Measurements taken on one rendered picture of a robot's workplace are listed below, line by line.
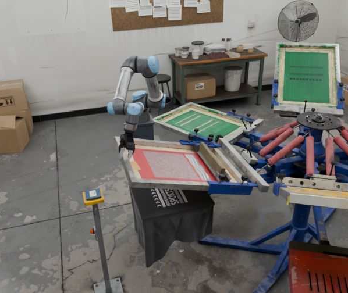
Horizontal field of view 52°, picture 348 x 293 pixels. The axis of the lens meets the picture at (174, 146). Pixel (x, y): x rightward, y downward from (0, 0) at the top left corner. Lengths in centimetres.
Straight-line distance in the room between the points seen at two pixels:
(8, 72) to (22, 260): 322
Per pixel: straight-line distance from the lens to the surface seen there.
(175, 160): 245
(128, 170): 211
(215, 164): 236
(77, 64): 594
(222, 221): 371
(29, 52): 590
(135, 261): 334
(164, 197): 243
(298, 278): 179
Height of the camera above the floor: 240
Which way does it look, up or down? 29 degrees down
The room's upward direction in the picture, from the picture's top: 2 degrees counter-clockwise
